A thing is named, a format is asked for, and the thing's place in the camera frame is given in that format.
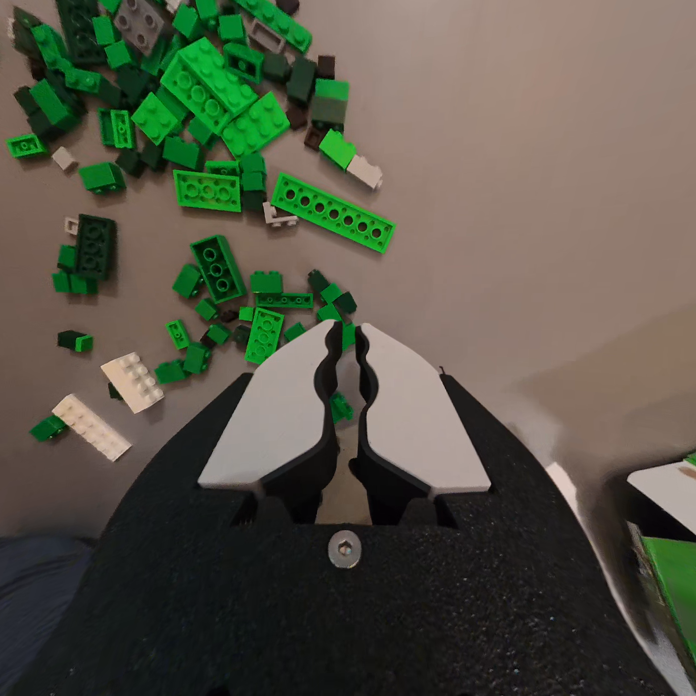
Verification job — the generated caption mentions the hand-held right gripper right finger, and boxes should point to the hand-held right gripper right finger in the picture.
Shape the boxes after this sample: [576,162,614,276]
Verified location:
[348,322,493,525]

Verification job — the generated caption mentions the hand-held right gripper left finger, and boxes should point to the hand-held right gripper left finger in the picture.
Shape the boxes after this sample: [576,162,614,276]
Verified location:
[197,320,343,525]

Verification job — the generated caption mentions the pile of green toy bricks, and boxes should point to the pile of green toy bricks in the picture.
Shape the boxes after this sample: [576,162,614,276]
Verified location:
[5,0,397,442]

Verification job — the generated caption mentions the grey desk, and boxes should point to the grey desk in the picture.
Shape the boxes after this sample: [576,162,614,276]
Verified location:
[0,0,696,539]

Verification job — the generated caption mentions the white studded toy plate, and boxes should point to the white studded toy plate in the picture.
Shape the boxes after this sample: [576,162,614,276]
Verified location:
[51,394,133,463]

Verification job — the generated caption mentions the long green holed plate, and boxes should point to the long green holed plate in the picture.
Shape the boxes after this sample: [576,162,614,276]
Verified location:
[270,172,397,255]

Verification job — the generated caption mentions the white angled toy brick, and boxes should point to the white angled toy brick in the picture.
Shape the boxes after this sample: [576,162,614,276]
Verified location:
[346,154,385,190]

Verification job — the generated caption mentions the person's leg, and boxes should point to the person's leg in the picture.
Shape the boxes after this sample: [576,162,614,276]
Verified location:
[0,535,98,696]

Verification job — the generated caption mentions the green cardboard toy box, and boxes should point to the green cardboard toy box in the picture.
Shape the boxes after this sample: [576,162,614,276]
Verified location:
[544,450,696,696]

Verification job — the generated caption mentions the grey toy plate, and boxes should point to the grey toy plate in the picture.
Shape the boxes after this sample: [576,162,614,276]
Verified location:
[113,0,167,56]

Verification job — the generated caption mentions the light grey bracket piece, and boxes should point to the light grey bracket piece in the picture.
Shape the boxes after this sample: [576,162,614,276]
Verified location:
[262,200,299,228]

